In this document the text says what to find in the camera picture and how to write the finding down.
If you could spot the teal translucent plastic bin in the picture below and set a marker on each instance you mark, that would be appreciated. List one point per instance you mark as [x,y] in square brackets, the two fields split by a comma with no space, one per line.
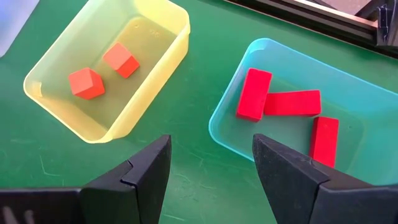
[357,93]

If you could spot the red wooden block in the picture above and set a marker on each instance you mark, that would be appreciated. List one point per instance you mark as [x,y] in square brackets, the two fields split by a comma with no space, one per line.
[254,95]
[324,141]
[292,103]

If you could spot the white translucent plastic bin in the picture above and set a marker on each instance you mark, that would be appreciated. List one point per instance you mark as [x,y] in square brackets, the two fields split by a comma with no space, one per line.
[12,21]

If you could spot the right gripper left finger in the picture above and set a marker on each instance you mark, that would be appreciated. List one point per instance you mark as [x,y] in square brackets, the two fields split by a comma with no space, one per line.
[136,186]

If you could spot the yellow translucent plastic bin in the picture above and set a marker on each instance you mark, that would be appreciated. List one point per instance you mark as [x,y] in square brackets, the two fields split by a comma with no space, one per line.
[155,77]

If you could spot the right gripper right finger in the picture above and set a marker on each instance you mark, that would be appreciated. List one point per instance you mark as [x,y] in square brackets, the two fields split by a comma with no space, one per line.
[311,193]

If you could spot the orange wooden cube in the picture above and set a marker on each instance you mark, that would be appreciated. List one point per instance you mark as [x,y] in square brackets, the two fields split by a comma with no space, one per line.
[121,59]
[86,83]

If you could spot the black aluminium table frame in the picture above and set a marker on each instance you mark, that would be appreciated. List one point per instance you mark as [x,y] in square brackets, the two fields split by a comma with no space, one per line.
[311,20]

